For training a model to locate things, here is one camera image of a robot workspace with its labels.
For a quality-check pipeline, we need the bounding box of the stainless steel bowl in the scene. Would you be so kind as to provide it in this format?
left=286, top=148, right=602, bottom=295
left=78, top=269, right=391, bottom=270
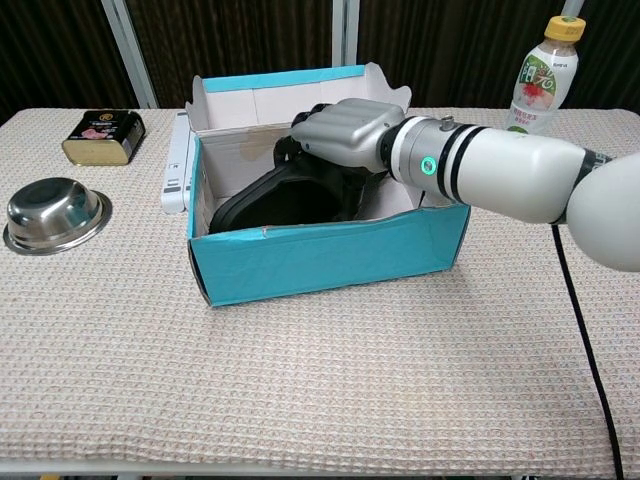
left=2, top=176, right=114, bottom=257

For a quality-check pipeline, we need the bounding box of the black and gold tin can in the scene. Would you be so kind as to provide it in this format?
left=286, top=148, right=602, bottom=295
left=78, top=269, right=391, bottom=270
left=60, top=109, right=148, bottom=168

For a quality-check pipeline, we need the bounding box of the right silver and black robot hand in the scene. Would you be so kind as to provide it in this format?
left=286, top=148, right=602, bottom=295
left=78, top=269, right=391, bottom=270
left=272, top=97, right=407, bottom=207

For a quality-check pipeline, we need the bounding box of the beige waffle tablecloth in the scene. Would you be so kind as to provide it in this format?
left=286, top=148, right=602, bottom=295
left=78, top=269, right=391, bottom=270
left=0, top=106, right=640, bottom=475

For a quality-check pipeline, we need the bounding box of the light blue cardboard box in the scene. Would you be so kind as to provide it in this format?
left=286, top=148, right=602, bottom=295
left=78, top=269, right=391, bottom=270
left=184, top=61, right=473, bottom=308

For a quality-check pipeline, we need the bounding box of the white power strip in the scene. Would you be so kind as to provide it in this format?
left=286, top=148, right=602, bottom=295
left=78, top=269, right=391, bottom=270
left=160, top=110, right=194, bottom=216

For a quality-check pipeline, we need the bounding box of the black rubber slipper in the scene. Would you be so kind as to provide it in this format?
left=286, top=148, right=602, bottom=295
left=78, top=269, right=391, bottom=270
left=208, top=163, right=374, bottom=235

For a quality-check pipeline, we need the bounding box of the drink bottle with yellow cap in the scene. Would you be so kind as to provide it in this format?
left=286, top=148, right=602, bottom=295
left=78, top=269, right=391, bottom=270
left=502, top=14, right=588, bottom=137

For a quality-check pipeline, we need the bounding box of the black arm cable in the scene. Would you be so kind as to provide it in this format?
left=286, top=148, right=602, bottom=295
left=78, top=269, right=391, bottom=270
left=549, top=223, right=627, bottom=480

